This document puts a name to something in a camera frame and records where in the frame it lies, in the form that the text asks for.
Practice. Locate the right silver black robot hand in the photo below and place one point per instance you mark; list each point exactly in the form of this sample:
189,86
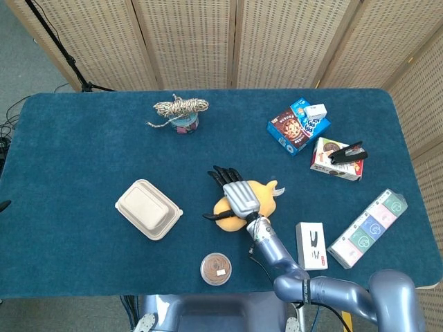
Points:
242,198

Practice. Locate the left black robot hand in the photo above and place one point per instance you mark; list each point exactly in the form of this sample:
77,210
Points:
4,206

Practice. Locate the yellow plush dinosaur toy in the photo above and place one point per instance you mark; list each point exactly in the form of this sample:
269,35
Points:
266,200

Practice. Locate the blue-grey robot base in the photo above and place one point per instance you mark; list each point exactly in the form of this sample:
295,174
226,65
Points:
214,313

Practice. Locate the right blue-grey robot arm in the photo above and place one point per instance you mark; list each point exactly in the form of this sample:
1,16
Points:
332,292

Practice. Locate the dark blue carpeted table top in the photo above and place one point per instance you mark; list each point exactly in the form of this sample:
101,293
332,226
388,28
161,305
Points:
86,155

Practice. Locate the clear jar of rubber bands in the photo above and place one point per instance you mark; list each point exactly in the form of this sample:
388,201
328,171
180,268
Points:
216,269

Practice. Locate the blue chocolate cookie box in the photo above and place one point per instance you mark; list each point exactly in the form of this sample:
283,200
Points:
290,131

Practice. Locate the white stapler packaging box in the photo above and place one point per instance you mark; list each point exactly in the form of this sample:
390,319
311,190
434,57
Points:
311,245

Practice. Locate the clear jar of binder clips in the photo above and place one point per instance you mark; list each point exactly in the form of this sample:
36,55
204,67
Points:
187,126

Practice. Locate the beige pulp takeout container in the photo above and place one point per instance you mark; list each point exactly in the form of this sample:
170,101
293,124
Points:
147,209

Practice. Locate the white red biscuit box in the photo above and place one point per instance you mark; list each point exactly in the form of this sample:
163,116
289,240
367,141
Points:
342,171

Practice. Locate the small white cardboard box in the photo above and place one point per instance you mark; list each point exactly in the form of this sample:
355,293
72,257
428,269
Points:
315,110

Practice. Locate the black stapler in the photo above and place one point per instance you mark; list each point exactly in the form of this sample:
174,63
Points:
349,154

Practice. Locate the pastel tissue multipack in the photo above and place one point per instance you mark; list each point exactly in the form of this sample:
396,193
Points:
370,228

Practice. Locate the black tripod stand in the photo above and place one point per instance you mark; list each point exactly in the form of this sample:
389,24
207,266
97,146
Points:
65,57

